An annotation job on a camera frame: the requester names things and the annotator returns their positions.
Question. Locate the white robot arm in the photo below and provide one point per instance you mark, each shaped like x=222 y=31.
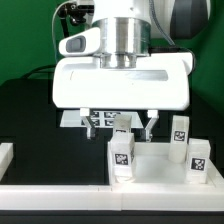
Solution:
x=127 y=58

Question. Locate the white marker base plate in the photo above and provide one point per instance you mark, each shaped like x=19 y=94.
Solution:
x=101 y=119

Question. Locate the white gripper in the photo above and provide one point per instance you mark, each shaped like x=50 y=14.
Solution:
x=159 y=82

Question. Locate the white square table top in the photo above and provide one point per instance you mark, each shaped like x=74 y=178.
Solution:
x=152 y=166

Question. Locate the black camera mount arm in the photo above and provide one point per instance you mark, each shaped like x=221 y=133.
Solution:
x=73 y=14

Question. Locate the white U-shaped obstacle fence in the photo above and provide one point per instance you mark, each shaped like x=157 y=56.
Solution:
x=129 y=196

